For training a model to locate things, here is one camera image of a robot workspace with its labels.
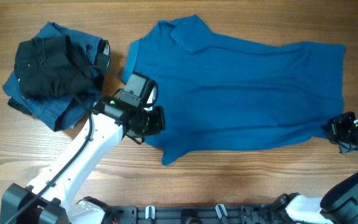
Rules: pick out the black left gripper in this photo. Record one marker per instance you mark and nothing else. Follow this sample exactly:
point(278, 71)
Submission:
point(159, 124)

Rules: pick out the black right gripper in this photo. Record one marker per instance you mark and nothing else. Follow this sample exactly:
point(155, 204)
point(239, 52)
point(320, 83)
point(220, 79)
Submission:
point(334, 131)

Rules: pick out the blue polo shirt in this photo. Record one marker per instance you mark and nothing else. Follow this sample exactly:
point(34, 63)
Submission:
point(223, 93)

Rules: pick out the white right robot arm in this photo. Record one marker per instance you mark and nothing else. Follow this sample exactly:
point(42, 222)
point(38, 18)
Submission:
point(340, 204)

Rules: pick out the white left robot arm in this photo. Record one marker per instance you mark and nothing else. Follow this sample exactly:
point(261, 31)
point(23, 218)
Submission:
point(48, 198)

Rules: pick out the navy blue folded shirt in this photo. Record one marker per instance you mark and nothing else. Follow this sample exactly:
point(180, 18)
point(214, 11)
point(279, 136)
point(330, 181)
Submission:
point(98, 53)

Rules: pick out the dark green folded shirt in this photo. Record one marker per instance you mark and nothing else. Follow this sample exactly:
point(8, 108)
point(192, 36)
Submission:
point(52, 78)

